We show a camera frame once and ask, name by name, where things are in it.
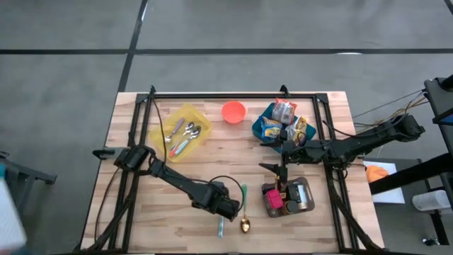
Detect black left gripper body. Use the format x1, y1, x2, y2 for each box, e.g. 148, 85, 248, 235
190, 181, 242, 223

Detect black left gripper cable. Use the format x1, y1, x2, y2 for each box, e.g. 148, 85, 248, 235
207, 174, 246, 213

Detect gold spoon green handle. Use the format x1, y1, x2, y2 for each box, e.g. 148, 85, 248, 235
239, 183, 251, 234

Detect blue ramen packet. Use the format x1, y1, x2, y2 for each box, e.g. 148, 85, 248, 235
260, 115, 284, 140

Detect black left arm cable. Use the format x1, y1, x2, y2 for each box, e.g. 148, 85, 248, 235
151, 97, 168, 166

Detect orange plastic bowl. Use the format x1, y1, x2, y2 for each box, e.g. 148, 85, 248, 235
221, 101, 247, 125

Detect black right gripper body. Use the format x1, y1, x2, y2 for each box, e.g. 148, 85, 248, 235
277, 127, 312, 194

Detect red patterned spice tin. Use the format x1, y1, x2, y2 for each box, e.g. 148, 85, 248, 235
265, 188, 285, 210

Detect black side table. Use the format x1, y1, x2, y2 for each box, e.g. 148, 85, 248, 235
368, 74, 453, 245

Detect orange ramen packet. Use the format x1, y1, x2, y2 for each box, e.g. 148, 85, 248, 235
285, 115, 308, 145

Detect red ramen packet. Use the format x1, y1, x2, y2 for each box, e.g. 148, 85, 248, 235
271, 98, 298, 125

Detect white cylinder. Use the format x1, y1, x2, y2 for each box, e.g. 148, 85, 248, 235
411, 189, 452, 213

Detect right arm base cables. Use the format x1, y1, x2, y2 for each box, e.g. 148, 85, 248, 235
352, 89, 430, 130

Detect yellow plastic bin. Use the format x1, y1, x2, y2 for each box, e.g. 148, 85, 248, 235
148, 102, 214, 164

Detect spoon red handle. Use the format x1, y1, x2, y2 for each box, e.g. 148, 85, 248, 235
168, 125, 202, 159

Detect black table clamp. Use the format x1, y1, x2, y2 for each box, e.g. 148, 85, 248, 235
92, 147, 117, 161

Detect grey cart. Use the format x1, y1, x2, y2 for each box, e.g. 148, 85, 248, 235
0, 151, 57, 255

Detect spoon lavender handle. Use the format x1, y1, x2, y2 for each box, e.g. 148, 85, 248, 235
164, 117, 186, 144

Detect blue plastic bin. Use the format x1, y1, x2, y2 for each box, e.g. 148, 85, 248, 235
251, 101, 318, 154

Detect white paper sheet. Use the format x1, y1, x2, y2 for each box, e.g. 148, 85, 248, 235
362, 161, 406, 205

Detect small spoon teal handle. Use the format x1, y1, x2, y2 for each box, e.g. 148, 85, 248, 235
173, 136, 192, 157

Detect orange cloth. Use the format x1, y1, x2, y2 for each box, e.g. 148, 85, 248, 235
365, 164, 390, 184

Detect grey plastic bin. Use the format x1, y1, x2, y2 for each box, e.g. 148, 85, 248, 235
260, 176, 316, 218

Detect white box teal edge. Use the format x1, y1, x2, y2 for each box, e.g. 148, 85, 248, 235
0, 164, 28, 253

